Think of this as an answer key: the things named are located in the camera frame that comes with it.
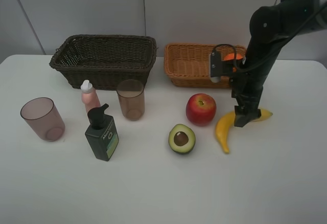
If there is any right translucent brown cup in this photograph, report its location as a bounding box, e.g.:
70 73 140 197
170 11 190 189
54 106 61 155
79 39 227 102
116 79 145 121

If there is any dark green pump bottle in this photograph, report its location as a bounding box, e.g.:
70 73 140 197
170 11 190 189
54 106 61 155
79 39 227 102
85 104 119 162

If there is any dark brown wicker basket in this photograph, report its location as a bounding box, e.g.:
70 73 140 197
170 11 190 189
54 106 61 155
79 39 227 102
50 35 157 91

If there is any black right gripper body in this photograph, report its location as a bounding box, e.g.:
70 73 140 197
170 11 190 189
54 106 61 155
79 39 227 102
224 55 267 109

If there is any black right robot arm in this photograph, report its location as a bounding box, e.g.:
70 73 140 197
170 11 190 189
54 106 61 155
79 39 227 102
229 0 326 127

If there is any left translucent pink cup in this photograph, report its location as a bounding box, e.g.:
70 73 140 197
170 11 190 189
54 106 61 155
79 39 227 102
20 97 65 142

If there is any orange tangerine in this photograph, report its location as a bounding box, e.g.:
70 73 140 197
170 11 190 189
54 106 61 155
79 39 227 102
223 53 244 72

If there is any yellow banana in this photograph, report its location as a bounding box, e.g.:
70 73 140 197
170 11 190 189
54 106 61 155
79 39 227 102
215 109 273 154

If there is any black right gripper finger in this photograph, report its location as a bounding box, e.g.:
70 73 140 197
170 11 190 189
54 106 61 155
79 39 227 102
234 105 261 127

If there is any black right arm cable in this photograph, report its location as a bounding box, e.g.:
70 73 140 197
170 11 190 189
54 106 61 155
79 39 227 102
212 0 327 73

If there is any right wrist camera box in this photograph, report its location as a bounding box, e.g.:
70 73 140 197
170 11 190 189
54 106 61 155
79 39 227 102
209 52 222 83

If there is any light brown wicker basket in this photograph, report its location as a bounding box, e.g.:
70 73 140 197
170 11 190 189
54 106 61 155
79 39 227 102
164 43 232 89

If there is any red apple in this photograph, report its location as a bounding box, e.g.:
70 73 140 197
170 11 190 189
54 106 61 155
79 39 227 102
185 93 217 126

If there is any halved avocado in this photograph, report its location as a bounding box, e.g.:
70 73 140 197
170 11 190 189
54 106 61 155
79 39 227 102
168 124 196 154

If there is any pink bottle white cap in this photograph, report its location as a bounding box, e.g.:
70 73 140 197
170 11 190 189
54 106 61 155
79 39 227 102
80 80 101 113

